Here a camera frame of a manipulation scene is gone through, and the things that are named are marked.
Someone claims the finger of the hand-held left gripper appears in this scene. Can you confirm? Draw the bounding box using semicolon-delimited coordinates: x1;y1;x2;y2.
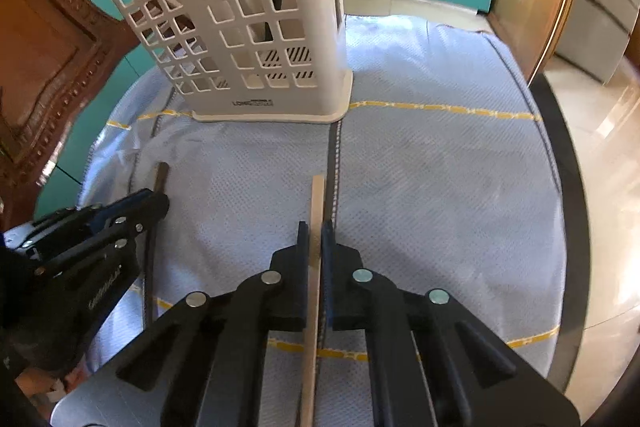
35;194;170;276
5;188;156;253

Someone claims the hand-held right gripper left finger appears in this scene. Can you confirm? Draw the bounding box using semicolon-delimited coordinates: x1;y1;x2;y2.
50;221;311;427

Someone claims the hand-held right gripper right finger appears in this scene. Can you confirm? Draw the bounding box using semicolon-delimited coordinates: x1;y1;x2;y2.
320;219;581;427

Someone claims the light wooden chopstick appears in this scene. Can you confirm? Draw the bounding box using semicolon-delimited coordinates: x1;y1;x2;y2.
299;175;326;427

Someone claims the white plastic utensil holder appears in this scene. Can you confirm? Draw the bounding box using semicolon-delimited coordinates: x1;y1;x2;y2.
95;0;354;124

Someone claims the light blue cloth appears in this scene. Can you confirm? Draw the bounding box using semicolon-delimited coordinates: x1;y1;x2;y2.
75;14;568;427

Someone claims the carved wooden chair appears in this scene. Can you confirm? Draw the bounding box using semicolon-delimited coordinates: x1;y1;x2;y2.
0;0;166;228

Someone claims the grey cabinet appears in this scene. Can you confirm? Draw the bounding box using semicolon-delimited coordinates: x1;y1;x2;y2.
555;0;640;85

